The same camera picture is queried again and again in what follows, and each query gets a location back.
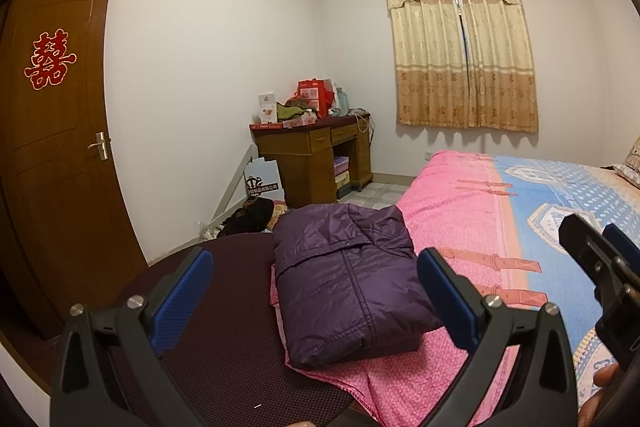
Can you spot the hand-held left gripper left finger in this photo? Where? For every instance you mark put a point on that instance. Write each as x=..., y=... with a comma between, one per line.
x=180, y=302

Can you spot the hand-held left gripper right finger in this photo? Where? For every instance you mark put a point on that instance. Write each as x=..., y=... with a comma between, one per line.
x=450, y=302

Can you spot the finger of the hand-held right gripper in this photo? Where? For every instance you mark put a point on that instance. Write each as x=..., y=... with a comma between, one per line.
x=582, y=244
x=622, y=244

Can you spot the purple quilted jacket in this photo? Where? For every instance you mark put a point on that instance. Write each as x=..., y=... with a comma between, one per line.
x=345, y=287

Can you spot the person's right hand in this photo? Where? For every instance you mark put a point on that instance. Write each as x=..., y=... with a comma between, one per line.
x=602, y=379

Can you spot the blue polka dot bed sheet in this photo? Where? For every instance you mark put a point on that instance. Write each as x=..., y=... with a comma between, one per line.
x=550, y=207

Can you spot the clear plastic wrap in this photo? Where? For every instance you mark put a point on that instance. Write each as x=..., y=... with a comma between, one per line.
x=209, y=231

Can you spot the patterned pillow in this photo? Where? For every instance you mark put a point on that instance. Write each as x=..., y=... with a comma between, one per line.
x=631, y=167

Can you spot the dark maroon round mat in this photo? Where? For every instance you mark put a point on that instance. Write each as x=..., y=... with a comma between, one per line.
x=240, y=357

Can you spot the pink bed sheet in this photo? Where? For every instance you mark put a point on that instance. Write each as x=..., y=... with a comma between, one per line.
x=450, y=217

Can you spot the colourful packet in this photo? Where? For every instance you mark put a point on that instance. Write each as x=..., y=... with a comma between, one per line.
x=279, y=217

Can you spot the printed cardboard sign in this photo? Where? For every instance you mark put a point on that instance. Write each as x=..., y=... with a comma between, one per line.
x=260, y=187

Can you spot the stack of flat boxes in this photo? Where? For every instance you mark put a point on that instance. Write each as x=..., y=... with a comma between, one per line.
x=342, y=177

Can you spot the brown wooden door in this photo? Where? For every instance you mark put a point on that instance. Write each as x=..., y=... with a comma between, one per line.
x=60, y=182

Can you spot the brown wooden desk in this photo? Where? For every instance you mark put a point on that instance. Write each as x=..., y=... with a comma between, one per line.
x=300, y=172

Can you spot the red flat box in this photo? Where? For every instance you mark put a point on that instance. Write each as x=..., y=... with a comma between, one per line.
x=265, y=126

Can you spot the white product box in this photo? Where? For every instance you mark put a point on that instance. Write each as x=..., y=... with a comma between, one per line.
x=266, y=109

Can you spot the pink flat box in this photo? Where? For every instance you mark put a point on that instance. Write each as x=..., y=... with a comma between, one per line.
x=300, y=122

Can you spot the green cloth bundle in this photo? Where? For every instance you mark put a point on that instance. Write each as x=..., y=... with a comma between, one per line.
x=295, y=111

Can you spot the pale blue water bottle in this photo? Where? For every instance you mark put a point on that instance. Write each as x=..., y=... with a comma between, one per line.
x=341, y=102

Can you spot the beige floral window curtain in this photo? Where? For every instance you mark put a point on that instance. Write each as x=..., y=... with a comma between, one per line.
x=430, y=57

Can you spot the red paper door decal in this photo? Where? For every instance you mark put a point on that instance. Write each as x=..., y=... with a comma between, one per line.
x=47, y=62

